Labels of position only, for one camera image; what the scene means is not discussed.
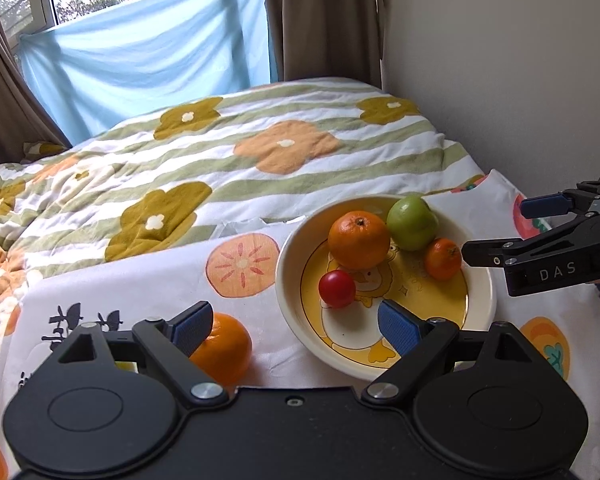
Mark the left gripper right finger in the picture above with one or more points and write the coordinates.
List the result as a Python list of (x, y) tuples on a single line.
[(424, 348)]

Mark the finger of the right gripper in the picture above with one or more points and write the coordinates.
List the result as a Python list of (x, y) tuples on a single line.
[(577, 241), (583, 199)]

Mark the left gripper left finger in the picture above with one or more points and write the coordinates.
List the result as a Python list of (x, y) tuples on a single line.
[(168, 345)]

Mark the small tangerine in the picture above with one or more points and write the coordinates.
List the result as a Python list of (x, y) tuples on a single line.
[(442, 259)]

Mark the red cherry tomato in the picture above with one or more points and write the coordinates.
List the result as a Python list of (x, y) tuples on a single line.
[(337, 289)]

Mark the green apple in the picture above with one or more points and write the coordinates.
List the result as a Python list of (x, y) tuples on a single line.
[(411, 223)]

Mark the orange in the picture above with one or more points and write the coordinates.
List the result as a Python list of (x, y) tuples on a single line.
[(359, 240), (226, 353)]

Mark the yellow duck bowl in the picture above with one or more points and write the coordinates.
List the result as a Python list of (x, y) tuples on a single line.
[(349, 339)]

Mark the floral striped duvet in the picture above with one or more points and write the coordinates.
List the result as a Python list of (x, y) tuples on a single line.
[(180, 175)]

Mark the left brown curtain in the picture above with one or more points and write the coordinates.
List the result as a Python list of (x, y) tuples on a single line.
[(22, 117)]

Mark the brown curtain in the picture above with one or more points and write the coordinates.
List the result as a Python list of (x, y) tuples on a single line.
[(22, 117), (325, 38)]

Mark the blue window cloth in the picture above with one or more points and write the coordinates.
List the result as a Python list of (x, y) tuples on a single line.
[(144, 55)]

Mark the right brown curtain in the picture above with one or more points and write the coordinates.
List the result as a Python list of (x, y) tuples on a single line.
[(325, 38)]

